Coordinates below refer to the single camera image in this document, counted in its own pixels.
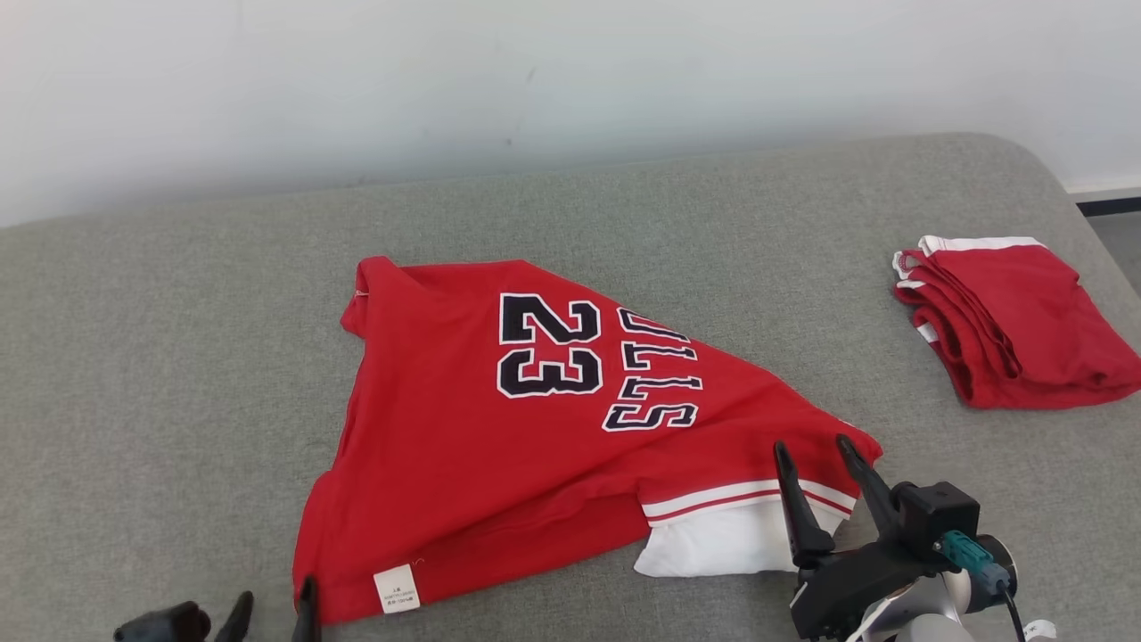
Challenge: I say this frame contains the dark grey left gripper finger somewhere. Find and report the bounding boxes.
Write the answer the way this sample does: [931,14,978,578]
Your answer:
[293,576,323,642]
[213,590,256,642]

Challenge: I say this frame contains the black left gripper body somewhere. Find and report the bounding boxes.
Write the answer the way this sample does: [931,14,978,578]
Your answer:
[112,601,213,642]

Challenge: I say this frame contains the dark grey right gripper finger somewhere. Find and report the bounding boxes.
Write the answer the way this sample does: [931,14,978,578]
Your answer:
[773,440,837,570]
[834,433,899,538]

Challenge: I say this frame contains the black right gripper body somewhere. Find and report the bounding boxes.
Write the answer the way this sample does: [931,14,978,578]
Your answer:
[788,533,956,642]

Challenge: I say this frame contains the red basketball jersey white sleeves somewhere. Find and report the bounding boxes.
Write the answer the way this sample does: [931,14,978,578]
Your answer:
[291,256,884,626]

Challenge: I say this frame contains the black cable with teal connector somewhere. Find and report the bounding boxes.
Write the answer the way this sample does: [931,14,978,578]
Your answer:
[932,530,1058,642]

